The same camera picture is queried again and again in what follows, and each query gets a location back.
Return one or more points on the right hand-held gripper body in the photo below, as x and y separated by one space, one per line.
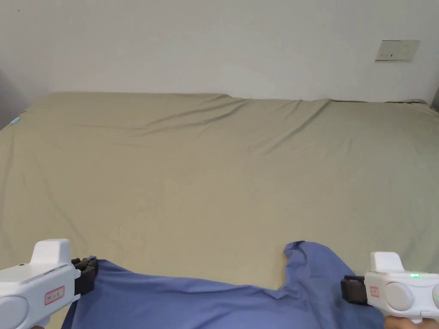
398 291

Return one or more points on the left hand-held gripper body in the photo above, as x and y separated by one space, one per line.
31 284

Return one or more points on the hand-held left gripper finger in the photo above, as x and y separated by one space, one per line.
86 262

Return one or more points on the blue shirt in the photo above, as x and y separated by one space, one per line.
212 305

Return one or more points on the person's right hand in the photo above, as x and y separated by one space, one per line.
403 323

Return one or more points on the bed with beige sheet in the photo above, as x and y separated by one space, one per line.
212 171

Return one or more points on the small light blue clip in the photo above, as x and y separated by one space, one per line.
15 120

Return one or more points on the white wall socket panel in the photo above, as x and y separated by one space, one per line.
397 50

